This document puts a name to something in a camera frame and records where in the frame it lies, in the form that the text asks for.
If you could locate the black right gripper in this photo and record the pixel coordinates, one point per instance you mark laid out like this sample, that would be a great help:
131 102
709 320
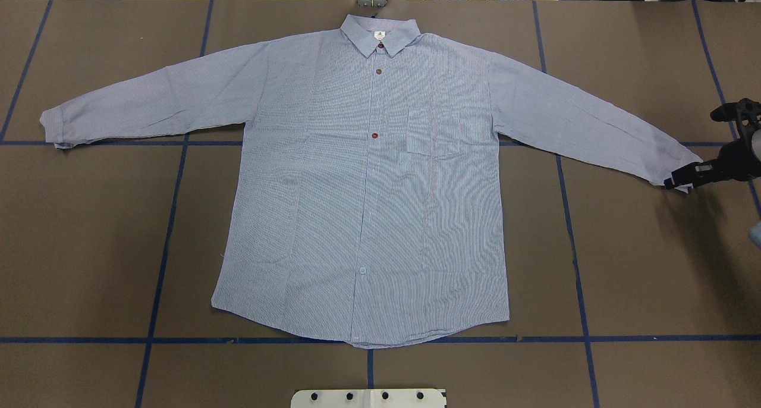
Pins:
739 157

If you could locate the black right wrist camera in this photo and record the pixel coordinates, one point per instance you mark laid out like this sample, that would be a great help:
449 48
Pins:
744 115

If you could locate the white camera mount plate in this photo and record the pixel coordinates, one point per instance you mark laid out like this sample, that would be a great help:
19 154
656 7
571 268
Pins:
394 397

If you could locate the light blue striped shirt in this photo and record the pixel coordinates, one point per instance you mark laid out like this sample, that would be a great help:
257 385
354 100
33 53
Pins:
368 207

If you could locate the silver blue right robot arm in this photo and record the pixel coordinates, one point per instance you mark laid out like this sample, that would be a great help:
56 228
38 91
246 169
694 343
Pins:
738 160

